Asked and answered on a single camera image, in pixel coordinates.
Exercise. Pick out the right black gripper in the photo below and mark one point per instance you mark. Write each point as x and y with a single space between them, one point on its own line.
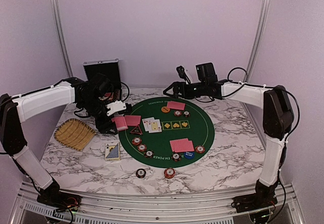
176 85

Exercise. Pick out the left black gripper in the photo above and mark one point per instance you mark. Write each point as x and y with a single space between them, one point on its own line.
104 128

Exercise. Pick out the dealt card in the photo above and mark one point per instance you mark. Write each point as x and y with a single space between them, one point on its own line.
132 120
176 105
178 145

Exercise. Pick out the red-backed card deck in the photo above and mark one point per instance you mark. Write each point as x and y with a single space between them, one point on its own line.
120 123

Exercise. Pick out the orange big blind button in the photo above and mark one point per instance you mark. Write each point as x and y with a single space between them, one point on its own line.
165 109

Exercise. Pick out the triangular all-in button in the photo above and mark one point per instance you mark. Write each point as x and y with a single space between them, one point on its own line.
136 130

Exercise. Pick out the face-up community card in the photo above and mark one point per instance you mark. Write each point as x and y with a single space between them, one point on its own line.
154 126
145 122

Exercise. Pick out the black poker chip stack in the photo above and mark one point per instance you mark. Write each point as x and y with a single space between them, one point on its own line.
141 173

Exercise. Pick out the blue small blind button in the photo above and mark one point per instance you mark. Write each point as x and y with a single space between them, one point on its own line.
189 155

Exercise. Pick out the red poker chip stack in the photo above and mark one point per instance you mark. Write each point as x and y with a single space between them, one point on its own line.
169 173

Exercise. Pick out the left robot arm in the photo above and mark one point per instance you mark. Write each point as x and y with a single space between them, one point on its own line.
19 108

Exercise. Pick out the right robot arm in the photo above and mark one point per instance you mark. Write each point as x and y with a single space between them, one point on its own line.
278 115

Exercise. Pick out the playing card box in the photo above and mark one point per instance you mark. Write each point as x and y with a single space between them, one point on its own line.
112 151

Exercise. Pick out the woven bamboo tray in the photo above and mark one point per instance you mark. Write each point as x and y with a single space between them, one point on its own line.
74 134

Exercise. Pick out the card deck in case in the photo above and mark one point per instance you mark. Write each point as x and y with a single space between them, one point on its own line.
108 96

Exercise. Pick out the right chip row in case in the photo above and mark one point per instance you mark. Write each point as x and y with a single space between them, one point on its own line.
117 95

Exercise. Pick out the round green poker mat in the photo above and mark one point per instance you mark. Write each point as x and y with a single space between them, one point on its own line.
197 127

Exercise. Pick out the aluminium poker case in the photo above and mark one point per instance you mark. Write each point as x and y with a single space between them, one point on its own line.
105 73

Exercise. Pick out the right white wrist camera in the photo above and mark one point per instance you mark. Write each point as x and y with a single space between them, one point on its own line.
184 74

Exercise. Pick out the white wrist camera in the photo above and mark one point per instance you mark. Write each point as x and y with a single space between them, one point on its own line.
184 74
115 107

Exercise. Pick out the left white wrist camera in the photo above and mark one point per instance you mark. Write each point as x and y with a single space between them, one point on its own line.
115 107

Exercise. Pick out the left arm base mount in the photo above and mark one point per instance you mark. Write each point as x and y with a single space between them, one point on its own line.
58 199

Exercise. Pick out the front aluminium rail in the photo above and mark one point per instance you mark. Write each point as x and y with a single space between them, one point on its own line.
204 207

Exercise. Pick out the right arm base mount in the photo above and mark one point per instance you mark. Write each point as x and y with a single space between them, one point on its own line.
252 202

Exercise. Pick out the right aluminium frame post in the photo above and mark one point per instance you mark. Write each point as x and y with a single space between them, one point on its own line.
261 24

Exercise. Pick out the aluminium frame post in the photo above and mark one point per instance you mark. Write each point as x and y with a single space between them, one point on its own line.
261 24
61 38

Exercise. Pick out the left aluminium frame post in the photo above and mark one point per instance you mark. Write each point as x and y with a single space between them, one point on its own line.
61 38

